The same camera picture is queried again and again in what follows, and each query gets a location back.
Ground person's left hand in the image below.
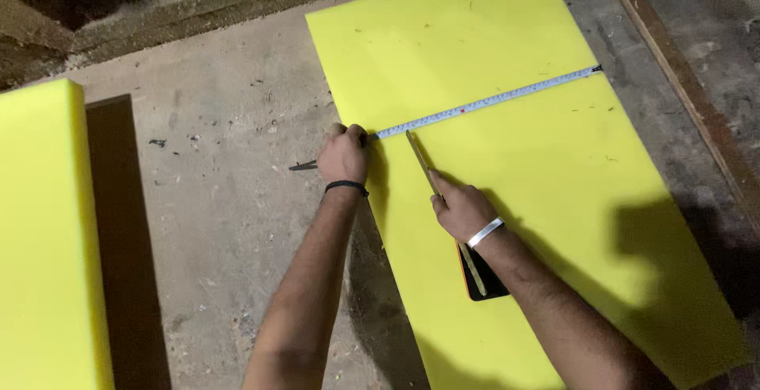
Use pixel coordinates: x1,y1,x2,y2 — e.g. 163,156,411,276
316,123,370,186

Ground person's right hand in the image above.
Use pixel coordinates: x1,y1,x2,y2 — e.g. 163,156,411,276
428,169,504,243

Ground long metal ruler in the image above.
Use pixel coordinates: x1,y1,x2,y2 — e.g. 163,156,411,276
405,130,489,297

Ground white measuring tape blade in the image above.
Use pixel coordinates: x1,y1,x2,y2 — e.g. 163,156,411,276
367,64,604,142

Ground black wristband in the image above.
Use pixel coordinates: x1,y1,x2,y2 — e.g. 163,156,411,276
324,180,370,197

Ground large yellow foam sheet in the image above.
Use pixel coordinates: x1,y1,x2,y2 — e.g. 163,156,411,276
304,0,750,390

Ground black phone with orange case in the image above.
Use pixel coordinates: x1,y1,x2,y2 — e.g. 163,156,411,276
455,240,510,302

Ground thick yellow foam block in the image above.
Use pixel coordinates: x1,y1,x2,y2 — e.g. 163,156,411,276
0,78,115,390

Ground brown wooden strip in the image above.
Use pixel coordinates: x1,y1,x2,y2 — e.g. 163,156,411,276
597,0,760,232

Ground silver bracelet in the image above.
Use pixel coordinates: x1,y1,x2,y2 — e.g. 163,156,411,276
466,217,505,249

